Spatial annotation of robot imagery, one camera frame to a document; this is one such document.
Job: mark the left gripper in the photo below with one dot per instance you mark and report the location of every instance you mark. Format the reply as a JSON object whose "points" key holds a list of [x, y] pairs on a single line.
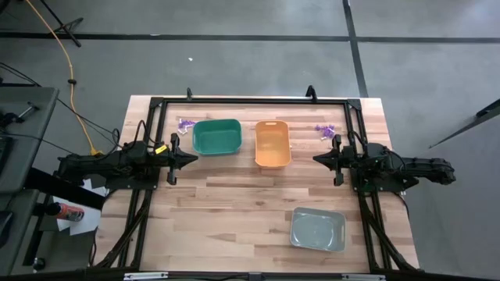
{"points": [[162, 158]]}

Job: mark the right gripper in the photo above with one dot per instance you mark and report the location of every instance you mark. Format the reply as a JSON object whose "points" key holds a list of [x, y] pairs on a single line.
{"points": [[347, 158]]}

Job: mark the teal plastic basket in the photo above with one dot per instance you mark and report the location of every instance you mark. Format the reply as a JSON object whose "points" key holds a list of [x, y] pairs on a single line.
{"points": [[216, 138]]}

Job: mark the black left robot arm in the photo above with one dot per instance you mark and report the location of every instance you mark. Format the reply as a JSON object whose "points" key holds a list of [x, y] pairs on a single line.
{"points": [[97, 164]]}

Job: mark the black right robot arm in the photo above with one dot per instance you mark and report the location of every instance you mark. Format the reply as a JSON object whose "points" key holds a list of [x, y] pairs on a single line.
{"points": [[422, 166]]}

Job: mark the yellow label tag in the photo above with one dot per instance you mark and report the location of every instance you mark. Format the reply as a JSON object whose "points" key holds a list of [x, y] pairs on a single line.
{"points": [[161, 149]]}

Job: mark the orange plastic basket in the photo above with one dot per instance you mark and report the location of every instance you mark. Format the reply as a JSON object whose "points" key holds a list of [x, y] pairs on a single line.
{"points": [[273, 148]]}

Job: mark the black table clamp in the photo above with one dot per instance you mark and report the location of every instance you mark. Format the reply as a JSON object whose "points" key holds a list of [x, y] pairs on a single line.
{"points": [[311, 93], [189, 93]]}

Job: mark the grey plastic basket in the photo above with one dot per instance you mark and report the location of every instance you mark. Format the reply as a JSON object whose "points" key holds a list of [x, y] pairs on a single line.
{"points": [[316, 230]]}

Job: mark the white paper sheets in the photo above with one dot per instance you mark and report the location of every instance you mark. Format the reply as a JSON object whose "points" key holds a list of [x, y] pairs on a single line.
{"points": [[84, 222]]}

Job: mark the black metal beam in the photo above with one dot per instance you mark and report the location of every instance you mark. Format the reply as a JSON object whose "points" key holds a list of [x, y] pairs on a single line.
{"points": [[66, 189]]}

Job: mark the orange spray can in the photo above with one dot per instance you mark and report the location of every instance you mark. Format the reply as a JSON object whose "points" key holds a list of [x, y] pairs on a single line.
{"points": [[68, 212]]}

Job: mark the grey office desk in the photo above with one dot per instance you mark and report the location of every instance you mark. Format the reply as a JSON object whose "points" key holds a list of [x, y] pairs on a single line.
{"points": [[27, 156]]}

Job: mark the black metal stand leg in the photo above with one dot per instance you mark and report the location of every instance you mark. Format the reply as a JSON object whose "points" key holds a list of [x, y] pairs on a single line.
{"points": [[488, 111]]}

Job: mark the black hand tool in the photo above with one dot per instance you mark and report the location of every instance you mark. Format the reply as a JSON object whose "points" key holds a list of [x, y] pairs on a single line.
{"points": [[23, 113]]}

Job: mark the black tripod stand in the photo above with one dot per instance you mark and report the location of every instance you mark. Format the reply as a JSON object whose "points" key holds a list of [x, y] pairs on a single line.
{"points": [[64, 27]]}

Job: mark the black caster wheel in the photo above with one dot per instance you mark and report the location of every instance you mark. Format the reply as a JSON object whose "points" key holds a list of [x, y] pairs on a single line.
{"points": [[38, 264]]}

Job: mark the black aluminium table frame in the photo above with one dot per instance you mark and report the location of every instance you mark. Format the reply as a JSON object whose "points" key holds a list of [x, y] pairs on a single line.
{"points": [[254, 100]]}

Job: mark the silver metal bracket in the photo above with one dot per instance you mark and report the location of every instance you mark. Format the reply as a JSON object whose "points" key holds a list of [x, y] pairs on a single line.
{"points": [[363, 277], [144, 276]]}

